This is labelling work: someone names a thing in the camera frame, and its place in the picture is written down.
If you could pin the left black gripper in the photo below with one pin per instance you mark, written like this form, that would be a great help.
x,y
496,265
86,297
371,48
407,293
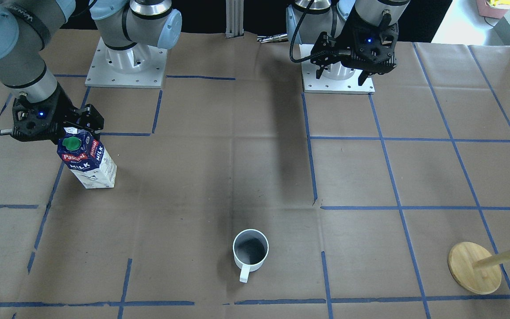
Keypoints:
x,y
348,36

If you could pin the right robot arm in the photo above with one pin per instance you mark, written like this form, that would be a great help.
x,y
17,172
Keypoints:
x,y
26,28

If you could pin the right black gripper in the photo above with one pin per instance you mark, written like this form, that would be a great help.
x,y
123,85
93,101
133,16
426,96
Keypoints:
x,y
66,110

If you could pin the wooden mug tree stand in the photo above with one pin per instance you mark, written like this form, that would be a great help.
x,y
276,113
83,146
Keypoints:
x,y
475,268

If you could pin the aluminium frame post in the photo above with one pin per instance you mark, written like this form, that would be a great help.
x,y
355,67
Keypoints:
x,y
234,18

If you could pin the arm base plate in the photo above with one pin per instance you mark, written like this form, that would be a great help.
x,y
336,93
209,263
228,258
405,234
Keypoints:
x,y
339,84
141,66

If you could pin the white mug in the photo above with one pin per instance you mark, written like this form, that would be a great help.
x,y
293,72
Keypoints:
x,y
250,249

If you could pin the blue white milk carton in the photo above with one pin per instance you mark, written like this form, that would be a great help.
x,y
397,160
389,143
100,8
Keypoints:
x,y
87,159

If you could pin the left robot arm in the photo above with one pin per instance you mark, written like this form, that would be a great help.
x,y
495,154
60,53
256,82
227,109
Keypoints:
x,y
305,19

